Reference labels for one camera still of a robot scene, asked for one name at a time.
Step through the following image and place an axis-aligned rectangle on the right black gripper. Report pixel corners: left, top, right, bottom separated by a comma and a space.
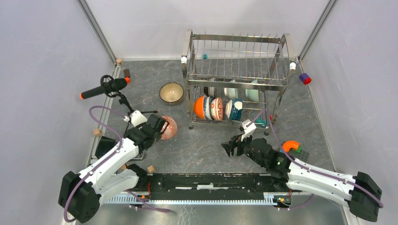
221, 130, 266, 167

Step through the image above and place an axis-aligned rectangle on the red white patterned bowl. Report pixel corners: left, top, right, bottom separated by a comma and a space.
161, 116, 177, 140

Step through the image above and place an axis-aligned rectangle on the brown beige bowl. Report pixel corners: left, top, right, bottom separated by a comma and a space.
159, 82, 184, 105

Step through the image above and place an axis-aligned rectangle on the steel dish rack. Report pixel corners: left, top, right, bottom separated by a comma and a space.
181, 29, 297, 129

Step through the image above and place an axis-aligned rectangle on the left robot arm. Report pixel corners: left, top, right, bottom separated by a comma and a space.
58, 113, 169, 223

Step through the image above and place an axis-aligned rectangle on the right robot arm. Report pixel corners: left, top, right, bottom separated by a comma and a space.
222, 135, 382, 222

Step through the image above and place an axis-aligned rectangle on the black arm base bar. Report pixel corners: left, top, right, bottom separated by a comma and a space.
130, 173, 290, 201

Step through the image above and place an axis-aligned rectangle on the teal block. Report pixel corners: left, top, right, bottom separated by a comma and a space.
256, 118, 268, 128

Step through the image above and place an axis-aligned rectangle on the orange curved tube toy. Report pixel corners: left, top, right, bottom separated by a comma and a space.
282, 141, 302, 153

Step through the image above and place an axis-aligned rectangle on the wooden cube near base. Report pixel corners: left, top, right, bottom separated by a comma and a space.
147, 165, 155, 174

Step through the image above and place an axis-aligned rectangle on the orange bowl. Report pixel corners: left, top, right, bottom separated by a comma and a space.
193, 96, 207, 119

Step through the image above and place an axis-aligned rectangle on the red floral bowl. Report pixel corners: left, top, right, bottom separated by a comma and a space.
210, 97, 223, 121

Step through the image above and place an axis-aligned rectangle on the light green bowl front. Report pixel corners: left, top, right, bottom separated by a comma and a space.
245, 89, 260, 102

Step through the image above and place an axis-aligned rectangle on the light green ribbed bowl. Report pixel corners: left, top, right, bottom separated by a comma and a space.
224, 88, 238, 99

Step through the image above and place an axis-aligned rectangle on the blue white patterned bowl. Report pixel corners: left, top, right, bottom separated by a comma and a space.
203, 96, 214, 120

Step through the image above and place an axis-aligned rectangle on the brown block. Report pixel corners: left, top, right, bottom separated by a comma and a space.
123, 69, 130, 78

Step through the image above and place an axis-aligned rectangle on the black microphone on tripod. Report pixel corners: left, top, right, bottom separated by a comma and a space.
79, 74, 159, 136

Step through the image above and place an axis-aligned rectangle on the purple red block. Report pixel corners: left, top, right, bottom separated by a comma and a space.
299, 73, 312, 85

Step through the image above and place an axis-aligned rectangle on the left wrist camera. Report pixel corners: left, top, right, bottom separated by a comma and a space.
123, 110, 147, 127

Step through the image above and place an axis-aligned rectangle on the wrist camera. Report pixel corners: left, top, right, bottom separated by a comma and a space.
123, 110, 147, 127
239, 120, 256, 141

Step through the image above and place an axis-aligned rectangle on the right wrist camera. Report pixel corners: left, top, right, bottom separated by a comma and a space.
239, 120, 256, 141

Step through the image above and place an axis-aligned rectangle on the wooden cube left rail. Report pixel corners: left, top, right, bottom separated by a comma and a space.
93, 128, 103, 137

